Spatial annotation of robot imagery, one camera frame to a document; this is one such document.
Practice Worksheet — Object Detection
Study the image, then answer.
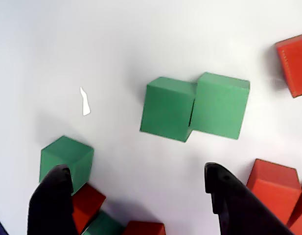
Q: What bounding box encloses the green wooden cube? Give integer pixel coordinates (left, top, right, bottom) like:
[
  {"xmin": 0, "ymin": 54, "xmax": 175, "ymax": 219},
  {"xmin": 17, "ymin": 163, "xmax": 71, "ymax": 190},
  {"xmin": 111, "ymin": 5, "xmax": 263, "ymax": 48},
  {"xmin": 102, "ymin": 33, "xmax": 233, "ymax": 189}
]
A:
[
  {"xmin": 139, "ymin": 76, "xmax": 198, "ymax": 143},
  {"xmin": 82, "ymin": 211, "xmax": 126, "ymax": 235},
  {"xmin": 39, "ymin": 135, "xmax": 94, "ymax": 196},
  {"xmin": 188, "ymin": 71, "xmax": 251, "ymax": 141}
]

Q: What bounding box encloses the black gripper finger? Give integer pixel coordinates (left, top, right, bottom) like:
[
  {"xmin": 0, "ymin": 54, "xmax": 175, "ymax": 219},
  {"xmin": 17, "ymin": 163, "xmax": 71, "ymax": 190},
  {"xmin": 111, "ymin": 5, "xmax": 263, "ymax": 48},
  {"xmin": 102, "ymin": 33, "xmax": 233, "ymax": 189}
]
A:
[
  {"xmin": 204, "ymin": 161, "xmax": 296, "ymax": 235},
  {"xmin": 26, "ymin": 164, "xmax": 80, "ymax": 235}
]

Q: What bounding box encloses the white round plate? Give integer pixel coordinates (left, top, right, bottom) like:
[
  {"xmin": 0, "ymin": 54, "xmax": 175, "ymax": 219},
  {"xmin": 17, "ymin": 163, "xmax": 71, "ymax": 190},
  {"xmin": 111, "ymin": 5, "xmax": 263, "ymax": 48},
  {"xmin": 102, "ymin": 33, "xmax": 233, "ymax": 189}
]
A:
[{"xmin": 0, "ymin": 0, "xmax": 302, "ymax": 235}]

